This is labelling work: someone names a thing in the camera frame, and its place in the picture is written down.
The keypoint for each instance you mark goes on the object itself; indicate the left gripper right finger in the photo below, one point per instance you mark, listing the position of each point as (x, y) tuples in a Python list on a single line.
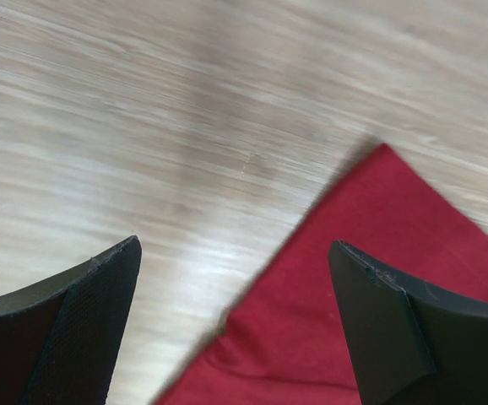
[(410, 341)]

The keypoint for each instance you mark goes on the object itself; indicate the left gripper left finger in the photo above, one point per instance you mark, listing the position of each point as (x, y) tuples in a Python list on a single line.
[(60, 337)]

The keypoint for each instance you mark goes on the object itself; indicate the red t shirt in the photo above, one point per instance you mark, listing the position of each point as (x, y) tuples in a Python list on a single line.
[(284, 342)]

